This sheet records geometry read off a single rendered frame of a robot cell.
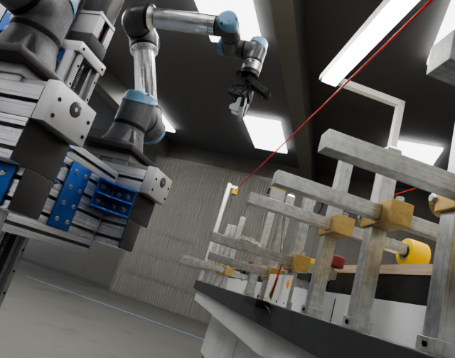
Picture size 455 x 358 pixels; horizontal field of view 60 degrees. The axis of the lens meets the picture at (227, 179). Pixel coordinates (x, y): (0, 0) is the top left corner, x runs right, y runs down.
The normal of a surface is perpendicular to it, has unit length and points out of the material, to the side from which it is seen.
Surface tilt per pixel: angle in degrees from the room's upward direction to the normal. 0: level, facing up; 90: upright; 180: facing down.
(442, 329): 90
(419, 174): 90
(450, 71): 180
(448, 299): 90
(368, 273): 90
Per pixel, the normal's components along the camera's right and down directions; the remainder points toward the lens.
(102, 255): -0.23, -0.32
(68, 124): 0.93, 0.20
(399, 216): 0.17, -0.22
